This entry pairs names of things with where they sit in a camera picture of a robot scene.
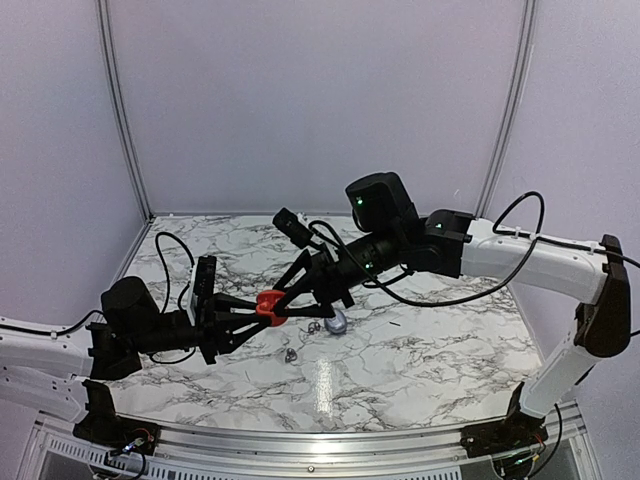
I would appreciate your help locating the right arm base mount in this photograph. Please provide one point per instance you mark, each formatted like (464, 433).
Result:
(516, 430)

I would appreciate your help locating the red earbud charging case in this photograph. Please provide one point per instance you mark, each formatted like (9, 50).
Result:
(265, 305)

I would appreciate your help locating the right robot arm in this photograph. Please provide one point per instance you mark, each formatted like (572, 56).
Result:
(455, 244)

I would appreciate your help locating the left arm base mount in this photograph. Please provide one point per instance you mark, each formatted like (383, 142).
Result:
(102, 425)

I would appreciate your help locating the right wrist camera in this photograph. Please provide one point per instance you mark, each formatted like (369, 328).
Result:
(300, 235)

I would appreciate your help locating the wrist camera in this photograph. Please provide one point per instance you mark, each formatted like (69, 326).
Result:
(300, 235)
(201, 286)

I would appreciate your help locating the aluminium frame post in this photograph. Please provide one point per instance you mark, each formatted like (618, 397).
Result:
(122, 123)
(515, 91)

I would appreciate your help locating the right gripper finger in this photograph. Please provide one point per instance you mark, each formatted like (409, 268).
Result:
(311, 311)
(301, 275)

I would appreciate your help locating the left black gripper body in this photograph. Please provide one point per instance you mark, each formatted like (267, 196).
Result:
(208, 340)

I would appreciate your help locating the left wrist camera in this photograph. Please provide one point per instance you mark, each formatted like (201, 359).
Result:
(201, 286)

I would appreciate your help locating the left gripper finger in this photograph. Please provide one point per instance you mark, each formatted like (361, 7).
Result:
(227, 303)
(239, 334)

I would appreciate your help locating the front aluminium rail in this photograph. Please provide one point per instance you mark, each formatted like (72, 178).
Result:
(191, 452)

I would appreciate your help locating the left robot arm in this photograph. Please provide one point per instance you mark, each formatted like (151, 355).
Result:
(65, 372)

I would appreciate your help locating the grey blue charging case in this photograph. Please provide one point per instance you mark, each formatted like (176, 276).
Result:
(336, 325)

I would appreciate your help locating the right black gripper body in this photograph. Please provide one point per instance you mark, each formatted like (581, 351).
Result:
(330, 280)

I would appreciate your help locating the right aluminium frame post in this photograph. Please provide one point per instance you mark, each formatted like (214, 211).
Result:
(515, 91)

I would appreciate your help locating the left aluminium frame post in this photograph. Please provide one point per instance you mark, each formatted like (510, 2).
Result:
(122, 123)

